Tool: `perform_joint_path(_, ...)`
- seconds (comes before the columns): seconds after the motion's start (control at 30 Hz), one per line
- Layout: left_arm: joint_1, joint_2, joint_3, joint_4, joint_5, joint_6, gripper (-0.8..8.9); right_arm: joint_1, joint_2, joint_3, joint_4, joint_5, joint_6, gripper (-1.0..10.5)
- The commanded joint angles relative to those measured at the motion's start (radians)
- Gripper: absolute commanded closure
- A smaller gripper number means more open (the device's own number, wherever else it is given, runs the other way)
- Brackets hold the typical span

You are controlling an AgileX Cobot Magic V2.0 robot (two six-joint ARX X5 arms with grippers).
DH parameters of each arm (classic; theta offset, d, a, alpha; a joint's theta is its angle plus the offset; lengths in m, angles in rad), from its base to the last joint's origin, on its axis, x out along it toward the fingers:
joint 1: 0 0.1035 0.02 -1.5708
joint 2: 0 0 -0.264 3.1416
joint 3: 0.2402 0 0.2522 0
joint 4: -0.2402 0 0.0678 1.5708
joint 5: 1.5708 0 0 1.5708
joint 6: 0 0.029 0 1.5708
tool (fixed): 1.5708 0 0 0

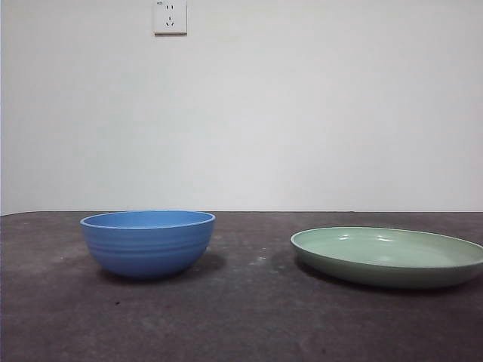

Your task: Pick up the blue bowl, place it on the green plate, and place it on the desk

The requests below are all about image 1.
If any white wall socket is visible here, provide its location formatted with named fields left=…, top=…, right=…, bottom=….
left=153, top=0, right=189, bottom=38

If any green shallow plate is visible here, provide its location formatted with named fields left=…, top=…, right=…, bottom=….
left=289, top=225, right=483, bottom=290

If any blue ribbed bowl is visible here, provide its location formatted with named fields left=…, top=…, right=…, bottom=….
left=79, top=210, right=217, bottom=281

